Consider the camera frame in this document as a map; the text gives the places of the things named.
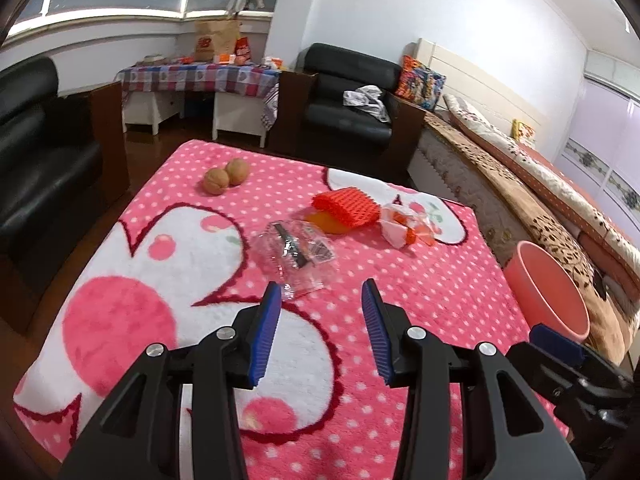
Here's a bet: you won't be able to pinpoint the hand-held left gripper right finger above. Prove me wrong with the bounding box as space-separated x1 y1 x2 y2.
361 279 586 480

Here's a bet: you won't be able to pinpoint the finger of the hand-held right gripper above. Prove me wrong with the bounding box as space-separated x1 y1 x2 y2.
529 324 637 392
507 342 627 407

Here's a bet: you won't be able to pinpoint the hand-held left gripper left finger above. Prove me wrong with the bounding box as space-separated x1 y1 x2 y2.
60 281 283 480

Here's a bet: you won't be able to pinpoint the pink plastic basin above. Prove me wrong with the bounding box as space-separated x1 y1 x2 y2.
502 241 592 343

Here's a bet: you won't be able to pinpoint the clear plastic packaging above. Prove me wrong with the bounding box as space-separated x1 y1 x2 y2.
255 220 341 301

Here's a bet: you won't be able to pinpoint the white orange wrapper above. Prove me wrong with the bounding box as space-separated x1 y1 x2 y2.
380 197 441 250

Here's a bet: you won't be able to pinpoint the pink polka-dot printed blanket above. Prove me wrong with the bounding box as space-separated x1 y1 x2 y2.
12 139 571 480

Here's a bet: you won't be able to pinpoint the orange peel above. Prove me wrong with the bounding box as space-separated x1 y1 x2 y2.
307 210 353 236

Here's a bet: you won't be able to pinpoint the red foam fruit net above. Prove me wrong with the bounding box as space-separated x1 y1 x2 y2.
312 187 382 228

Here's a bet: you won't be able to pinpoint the brown leopard-print blanket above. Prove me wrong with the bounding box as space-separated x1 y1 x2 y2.
425 110 640 361

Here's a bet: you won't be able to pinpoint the purple wardrobe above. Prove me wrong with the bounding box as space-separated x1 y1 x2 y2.
552 50 640 221

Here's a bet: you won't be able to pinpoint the yellow snack bag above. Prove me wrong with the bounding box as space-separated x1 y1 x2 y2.
511 120 537 148

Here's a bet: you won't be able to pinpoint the black leather armchair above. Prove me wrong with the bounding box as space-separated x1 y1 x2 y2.
272 42 426 173

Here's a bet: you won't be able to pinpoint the crumpled white clothes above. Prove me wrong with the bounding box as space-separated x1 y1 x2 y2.
342 85 392 123

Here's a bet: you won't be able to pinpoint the colourful printed cushion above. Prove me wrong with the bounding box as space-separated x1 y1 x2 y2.
395 55 447 111

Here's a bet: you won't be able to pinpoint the table with checked cloth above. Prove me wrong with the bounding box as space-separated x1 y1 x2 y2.
114 62 281 128

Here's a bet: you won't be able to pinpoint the cream wooden bed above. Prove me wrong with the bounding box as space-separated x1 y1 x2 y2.
410 37 640 366

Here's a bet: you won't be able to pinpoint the black leather sofa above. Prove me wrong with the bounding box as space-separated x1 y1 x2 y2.
0 56 132 306

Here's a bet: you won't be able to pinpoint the brown paper bag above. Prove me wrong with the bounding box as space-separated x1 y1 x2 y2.
194 19 242 63

